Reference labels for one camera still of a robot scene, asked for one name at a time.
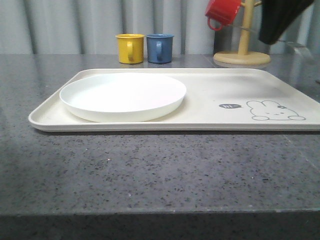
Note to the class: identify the white round plate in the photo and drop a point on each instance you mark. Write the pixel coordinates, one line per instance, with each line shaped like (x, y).
(123, 97)

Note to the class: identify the beige rabbit print tray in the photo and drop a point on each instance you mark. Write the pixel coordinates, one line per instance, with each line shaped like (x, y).
(217, 99)

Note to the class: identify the blue enamel mug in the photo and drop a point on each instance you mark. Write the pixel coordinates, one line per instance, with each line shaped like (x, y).
(159, 48)

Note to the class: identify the yellow enamel mug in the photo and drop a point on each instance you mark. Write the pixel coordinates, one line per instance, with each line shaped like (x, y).
(130, 48)

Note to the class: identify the wooden mug tree stand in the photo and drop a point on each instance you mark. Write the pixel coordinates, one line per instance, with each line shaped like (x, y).
(243, 56)

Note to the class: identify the red enamel mug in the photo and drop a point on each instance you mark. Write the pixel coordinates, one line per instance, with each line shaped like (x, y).
(221, 13)

